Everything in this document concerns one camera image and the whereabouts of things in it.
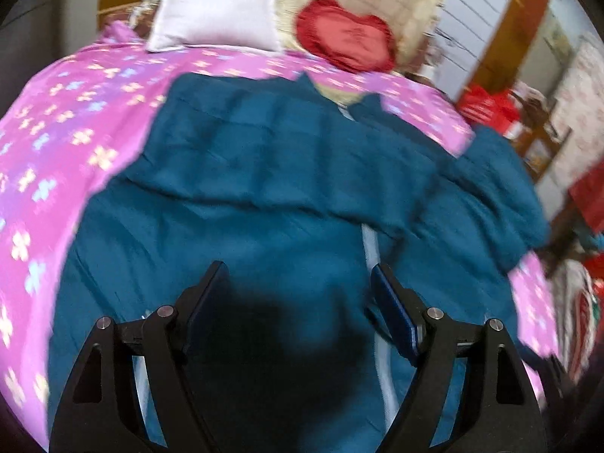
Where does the teal padded coat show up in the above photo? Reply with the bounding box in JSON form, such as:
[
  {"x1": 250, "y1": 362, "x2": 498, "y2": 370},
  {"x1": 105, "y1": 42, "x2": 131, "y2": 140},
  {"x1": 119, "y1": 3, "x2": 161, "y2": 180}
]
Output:
[{"x1": 47, "y1": 72, "x2": 552, "y2": 453}]

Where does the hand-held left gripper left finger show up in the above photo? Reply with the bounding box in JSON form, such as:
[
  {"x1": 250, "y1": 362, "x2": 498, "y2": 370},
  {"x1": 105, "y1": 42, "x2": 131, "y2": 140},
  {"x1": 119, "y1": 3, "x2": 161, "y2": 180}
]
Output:
[{"x1": 48, "y1": 260, "x2": 230, "y2": 453}]

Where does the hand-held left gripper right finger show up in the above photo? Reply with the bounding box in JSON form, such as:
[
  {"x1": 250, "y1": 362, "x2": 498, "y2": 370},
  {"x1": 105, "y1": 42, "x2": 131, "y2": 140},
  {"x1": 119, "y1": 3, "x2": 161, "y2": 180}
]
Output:
[{"x1": 370, "y1": 263, "x2": 548, "y2": 453}]

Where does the red heart-shaped cushion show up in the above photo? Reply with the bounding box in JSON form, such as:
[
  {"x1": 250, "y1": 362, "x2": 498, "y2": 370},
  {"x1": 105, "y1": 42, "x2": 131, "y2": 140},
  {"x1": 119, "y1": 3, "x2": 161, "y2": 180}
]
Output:
[{"x1": 296, "y1": 0, "x2": 397, "y2": 74}]

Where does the red cloth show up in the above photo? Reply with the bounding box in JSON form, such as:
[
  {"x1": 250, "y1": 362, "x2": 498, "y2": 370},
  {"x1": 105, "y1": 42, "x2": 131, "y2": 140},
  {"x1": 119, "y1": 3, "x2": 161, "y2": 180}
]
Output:
[{"x1": 569, "y1": 158, "x2": 604, "y2": 237}]

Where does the pink floral bed sheet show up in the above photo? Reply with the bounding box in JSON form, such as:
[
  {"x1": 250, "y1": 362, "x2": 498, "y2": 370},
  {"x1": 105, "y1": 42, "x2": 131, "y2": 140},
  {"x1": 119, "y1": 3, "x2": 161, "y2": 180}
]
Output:
[{"x1": 0, "y1": 21, "x2": 562, "y2": 451}]

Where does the wooden headboard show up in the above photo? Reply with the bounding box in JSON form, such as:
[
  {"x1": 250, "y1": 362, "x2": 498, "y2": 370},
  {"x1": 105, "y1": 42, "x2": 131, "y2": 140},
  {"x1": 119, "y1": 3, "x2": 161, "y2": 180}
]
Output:
[{"x1": 97, "y1": 0, "x2": 159, "y2": 26}]

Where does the wooden side table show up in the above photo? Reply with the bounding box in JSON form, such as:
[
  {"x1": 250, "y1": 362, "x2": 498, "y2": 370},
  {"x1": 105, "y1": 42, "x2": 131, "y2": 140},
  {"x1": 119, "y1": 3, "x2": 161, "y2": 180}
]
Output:
[{"x1": 507, "y1": 99, "x2": 574, "y2": 185}]

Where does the white pillow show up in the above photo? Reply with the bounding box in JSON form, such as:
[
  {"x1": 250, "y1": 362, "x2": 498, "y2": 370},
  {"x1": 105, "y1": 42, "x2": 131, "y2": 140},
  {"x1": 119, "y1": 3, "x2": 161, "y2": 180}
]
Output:
[{"x1": 145, "y1": 0, "x2": 285, "y2": 54}]

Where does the wooden door frame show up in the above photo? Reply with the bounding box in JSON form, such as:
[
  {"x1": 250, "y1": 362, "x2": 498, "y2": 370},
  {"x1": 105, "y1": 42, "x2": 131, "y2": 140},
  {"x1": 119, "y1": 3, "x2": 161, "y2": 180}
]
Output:
[{"x1": 455, "y1": 0, "x2": 564, "y2": 100}]

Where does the red bag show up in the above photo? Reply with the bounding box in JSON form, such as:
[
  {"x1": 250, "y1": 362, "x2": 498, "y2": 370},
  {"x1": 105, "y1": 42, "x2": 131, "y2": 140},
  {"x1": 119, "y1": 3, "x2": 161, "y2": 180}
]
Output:
[{"x1": 458, "y1": 84, "x2": 522, "y2": 140}]

